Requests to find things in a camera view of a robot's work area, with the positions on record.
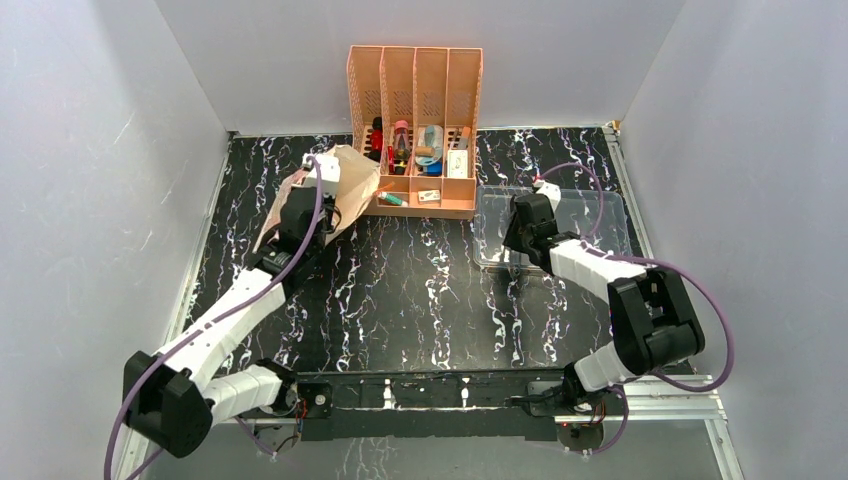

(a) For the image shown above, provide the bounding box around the small white card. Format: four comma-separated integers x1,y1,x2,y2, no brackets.
418,189,441,203

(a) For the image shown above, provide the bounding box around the green marker pen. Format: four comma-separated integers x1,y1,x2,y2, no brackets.
377,192,409,207

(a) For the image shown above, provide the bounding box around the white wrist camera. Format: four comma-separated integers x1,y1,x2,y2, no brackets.
297,154,341,199
533,178,561,212

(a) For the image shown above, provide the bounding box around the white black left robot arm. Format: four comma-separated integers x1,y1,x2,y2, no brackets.
119,186,335,458

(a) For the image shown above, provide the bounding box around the pink capped clear bottle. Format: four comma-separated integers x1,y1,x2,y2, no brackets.
391,120,411,175

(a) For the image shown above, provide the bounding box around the clear plastic tray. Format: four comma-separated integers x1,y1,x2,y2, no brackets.
473,185,633,273

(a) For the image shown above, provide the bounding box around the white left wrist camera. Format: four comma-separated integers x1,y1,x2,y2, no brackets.
297,154,341,199

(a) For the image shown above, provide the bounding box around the aluminium front frame rail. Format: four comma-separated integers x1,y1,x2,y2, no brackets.
112,374,730,425

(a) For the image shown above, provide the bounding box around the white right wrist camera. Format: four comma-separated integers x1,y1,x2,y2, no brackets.
533,178,561,212

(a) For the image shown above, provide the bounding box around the pink desk file organizer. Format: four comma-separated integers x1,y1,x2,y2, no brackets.
346,45,484,220

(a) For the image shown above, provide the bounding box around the red black bottle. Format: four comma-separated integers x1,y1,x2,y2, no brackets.
366,116,384,163

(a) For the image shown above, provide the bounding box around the printed paper bag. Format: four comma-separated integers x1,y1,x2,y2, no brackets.
251,145,380,253

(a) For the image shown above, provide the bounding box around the aluminium right side rail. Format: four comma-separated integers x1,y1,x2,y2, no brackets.
602,121,654,258

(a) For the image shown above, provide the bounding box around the white small box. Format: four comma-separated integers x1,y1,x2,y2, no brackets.
445,149,470,179

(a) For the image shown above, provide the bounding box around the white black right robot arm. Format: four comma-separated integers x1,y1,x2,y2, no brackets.
504,193,705,414

